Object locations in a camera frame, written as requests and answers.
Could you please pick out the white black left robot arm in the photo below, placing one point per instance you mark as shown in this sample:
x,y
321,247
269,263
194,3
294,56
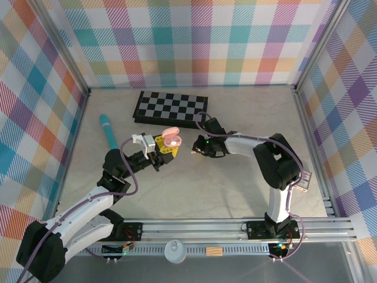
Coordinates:
x,y
88,203

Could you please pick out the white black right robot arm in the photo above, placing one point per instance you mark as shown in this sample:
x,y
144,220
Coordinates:
x,y
244,144

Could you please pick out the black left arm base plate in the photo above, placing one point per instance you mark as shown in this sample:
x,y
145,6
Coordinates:
x,y
134,230

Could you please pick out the aluminium frame floor beam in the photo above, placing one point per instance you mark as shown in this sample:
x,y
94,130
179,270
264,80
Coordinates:
x,y
73,141
313,147

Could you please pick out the pink earbud charging case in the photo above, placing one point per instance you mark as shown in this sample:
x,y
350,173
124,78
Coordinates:
x,y
171,131

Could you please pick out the aluminium frame post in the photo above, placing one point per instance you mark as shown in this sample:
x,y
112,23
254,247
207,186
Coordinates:
x,y
321,44
64,50

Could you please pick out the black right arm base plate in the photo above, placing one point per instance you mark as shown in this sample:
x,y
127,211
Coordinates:
x,y
256,230

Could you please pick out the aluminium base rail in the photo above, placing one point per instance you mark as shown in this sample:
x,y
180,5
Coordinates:
x,y
191,230

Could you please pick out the white round plastic cup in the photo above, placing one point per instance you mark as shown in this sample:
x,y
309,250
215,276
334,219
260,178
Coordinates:
x,y
175,252

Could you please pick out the black grey folding chessboard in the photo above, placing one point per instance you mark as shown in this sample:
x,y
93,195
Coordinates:
x,y
165,104

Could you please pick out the small wooden block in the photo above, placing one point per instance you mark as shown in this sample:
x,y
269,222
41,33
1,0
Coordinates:
x,y
214,251

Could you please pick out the small electronics board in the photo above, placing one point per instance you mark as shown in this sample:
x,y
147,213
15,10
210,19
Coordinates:
x,y
126,249
279,247

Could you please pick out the small pink framed card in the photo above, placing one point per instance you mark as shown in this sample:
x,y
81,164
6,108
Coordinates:
x,y
304,180

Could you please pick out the teal marker pen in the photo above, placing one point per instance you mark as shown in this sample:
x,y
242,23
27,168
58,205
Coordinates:
x,y
106,126

